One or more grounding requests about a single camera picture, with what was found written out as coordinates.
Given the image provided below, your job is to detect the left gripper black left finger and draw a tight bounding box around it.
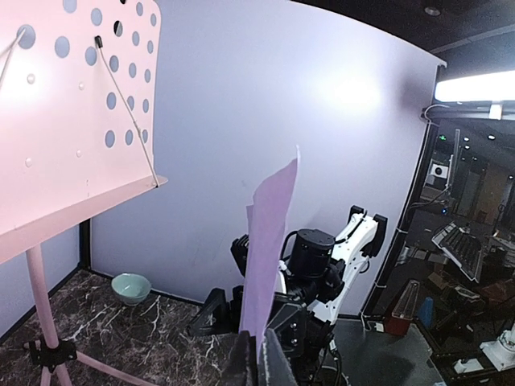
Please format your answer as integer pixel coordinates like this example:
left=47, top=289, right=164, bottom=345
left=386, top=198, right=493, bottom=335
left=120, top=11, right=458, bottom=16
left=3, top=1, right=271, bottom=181
left=219, top=331, right=258, bottom=386

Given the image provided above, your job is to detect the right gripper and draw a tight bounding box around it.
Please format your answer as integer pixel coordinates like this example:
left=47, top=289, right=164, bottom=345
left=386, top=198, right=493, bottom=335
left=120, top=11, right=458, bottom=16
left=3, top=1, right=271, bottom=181
left=187, top=288, right=332, bottom=358

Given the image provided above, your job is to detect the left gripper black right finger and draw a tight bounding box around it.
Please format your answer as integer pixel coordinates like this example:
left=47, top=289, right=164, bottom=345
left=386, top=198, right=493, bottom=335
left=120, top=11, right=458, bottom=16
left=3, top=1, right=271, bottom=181
left=259, top=329, right=297, bottom=386

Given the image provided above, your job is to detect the pink folding music stand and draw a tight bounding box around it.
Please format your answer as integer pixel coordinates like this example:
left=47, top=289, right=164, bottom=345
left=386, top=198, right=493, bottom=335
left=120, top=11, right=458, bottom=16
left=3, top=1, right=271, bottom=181
left=1, top=1, right=166, bottom=385

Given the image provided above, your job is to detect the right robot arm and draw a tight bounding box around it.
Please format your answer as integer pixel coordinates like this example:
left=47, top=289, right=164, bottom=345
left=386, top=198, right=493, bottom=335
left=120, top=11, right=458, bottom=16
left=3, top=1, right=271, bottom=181
left=267, top=206, right=388, bottom=358

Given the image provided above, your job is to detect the pale green ceramic bowl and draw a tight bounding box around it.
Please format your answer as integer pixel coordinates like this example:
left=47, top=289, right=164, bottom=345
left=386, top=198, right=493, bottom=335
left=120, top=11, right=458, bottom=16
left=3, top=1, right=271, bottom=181
left=111, top=273, right=152, bottom=306

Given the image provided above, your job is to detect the red box on floor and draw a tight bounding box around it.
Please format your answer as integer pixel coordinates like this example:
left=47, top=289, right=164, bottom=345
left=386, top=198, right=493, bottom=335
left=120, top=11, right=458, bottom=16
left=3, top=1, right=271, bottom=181
left=384, top=279, right=420, bottom=336

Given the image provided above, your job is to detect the grey computer keyboard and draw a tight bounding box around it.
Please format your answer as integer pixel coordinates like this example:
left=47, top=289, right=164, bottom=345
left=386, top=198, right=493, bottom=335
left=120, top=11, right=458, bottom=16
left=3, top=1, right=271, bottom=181
left=431, top=222, right=484, bottom=283

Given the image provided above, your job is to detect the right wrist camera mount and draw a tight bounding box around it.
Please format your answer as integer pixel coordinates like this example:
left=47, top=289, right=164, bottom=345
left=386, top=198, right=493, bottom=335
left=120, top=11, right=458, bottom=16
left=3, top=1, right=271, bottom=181
left=230, top=234, right=286, bottom=297

